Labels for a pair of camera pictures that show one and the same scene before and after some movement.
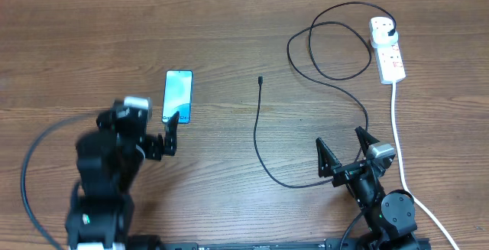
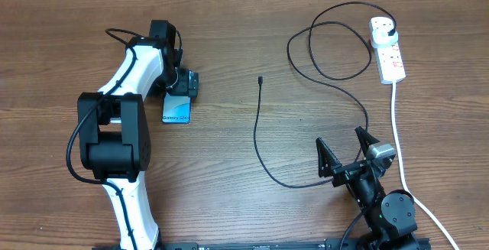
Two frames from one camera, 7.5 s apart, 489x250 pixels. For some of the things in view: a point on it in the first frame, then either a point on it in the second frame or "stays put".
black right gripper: [329, 166] stays put
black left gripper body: [154, 150] -> [183, 86]
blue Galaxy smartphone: [178, 95] stays put
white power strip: [390, 63] stays put
